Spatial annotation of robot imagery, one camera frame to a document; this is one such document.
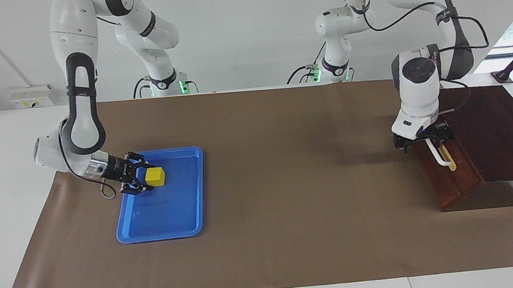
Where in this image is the dark wooden drawer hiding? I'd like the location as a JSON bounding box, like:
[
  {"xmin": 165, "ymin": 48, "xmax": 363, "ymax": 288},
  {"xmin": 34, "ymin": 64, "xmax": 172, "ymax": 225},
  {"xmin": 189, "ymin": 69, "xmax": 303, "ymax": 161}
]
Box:
[{"xmin": 411, "ymin": 132, "xmax": 487, "ymax": 210}]

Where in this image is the brown table mat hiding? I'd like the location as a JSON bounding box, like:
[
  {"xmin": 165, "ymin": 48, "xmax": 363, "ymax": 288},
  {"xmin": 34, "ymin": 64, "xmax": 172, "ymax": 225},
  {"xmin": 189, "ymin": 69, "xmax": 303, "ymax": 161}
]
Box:
[{"xmin": 0, "ymin": 68, "xmax": 513, "ymax": 288}]

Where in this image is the black base cable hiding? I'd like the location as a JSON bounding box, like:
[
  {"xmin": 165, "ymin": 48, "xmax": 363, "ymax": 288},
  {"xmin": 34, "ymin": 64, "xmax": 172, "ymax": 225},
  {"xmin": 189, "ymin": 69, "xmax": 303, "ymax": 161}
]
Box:
[
  {"xmin": 283, "ymin": 43, "xmax": 326, "ymax": 86},
  {"xmin": 131, "ymin": 75, "xmax": 153, "ymax": 99}
]

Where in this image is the blue plastic tray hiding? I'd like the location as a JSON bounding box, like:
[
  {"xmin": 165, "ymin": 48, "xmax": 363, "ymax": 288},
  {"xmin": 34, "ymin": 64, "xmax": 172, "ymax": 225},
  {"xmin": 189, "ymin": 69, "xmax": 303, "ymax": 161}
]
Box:
[{"xmin": 110, "ymin": 145, "xmax": 211, "ymax": 246}]

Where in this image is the white wall socket box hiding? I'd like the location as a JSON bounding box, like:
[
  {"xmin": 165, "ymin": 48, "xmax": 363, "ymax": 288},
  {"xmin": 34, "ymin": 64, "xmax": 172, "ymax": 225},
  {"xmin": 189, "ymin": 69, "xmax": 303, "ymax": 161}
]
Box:
[{"xmin": 8, "ymin": 84, "xmax": 55, "ymax": 111}]

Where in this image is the dark wooden cabinet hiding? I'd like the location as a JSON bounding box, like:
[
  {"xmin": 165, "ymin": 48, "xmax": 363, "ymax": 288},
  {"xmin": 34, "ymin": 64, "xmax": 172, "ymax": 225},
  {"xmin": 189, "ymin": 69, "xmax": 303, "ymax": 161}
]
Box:
[{"xmin": 407, "ymin": 83, "xmax": 513, "ymax": 215}]

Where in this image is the yellow cube block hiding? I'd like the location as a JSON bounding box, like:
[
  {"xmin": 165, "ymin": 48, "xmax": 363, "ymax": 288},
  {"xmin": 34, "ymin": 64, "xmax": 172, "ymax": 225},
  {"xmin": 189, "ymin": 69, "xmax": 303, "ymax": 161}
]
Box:
[{"xmin": 144, "ymin": 166, "xmax": 168, "ymax": 189}]

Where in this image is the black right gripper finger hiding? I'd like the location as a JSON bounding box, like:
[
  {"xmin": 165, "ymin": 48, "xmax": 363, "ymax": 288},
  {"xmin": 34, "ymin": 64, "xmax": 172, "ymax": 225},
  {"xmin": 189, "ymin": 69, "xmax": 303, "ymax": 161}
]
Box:
[
  {"xmin": 126, "ymin": 149, "xmax": 156, "ymax": 170},
  {"xmin": 119, "ymin": 176, "xmax": 155, "ymax": 198}
]

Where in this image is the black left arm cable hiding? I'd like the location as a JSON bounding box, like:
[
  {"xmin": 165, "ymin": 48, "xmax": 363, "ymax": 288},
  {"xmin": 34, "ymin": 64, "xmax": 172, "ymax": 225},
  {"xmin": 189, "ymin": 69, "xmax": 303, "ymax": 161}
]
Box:
[{"xmin": 355, "ymin": 0, "xmax": 495, "ymax": 123}]

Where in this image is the white drawer handle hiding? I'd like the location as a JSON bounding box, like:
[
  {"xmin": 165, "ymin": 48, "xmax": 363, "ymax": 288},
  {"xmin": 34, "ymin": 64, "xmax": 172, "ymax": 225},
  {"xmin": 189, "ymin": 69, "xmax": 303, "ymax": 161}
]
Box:
[{"xmin": 425, "ymin": 137, "xmax": 457, "ymax": 173}]

